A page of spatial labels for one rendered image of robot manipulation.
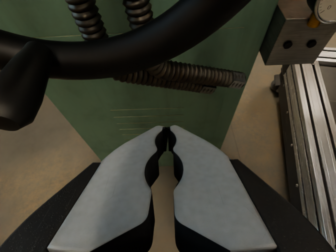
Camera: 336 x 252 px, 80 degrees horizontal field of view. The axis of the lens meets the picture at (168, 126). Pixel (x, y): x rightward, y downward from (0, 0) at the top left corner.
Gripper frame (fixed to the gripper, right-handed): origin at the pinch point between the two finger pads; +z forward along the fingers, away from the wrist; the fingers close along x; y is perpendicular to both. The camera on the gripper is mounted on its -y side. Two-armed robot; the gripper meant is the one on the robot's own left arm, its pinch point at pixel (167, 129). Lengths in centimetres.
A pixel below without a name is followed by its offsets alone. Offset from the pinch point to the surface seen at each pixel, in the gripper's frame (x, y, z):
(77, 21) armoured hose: -7.9, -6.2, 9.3
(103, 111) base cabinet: -17.2, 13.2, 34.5
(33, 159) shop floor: -61, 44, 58
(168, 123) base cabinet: -1.5, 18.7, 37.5
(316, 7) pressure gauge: 16.9, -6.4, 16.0
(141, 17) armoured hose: -2.2, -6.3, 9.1
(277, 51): 16.7, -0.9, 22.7
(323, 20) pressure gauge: 18.6, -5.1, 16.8
